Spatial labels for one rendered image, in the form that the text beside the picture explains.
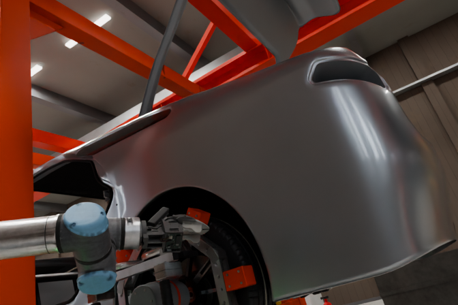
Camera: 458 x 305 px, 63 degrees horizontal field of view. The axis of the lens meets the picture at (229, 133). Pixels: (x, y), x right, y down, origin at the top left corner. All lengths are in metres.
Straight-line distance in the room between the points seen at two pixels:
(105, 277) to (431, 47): 11.68
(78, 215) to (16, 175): 0.97
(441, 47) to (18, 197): 11.44
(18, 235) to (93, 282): 0.21
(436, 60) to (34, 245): 11.60
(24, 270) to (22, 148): 0.54
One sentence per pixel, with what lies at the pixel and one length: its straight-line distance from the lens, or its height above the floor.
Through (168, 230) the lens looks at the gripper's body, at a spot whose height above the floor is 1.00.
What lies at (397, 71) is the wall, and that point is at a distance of 11.99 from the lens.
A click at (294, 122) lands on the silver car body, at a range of 1.49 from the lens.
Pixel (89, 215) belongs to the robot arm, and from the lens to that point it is 0.92.
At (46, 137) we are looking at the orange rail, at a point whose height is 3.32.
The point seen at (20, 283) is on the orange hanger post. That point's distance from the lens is 1.75.
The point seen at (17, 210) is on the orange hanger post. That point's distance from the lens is 1.81.
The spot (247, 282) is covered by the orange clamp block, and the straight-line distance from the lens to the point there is 1.41.
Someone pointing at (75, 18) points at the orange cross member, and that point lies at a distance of 2.75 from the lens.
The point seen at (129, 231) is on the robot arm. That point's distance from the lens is 1.10.
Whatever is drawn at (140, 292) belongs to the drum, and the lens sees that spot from 1.51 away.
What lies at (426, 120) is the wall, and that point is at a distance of 11.41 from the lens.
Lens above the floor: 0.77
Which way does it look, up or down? 24 degrees up
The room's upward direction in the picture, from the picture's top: 15 degrees counter-clockwise
